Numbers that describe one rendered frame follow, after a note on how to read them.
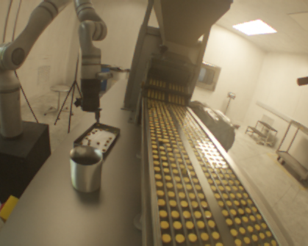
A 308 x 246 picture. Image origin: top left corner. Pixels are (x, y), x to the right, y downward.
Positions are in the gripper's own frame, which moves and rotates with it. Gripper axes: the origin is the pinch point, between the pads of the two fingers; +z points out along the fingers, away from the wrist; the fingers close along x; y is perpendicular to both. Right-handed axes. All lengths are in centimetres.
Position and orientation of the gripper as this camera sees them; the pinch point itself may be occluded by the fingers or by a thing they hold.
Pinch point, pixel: (98, 125)
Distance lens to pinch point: 62.0
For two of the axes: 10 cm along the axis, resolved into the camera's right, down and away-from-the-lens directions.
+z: -0.8, 9.3, 3.7
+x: -0.9, 3.6, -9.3
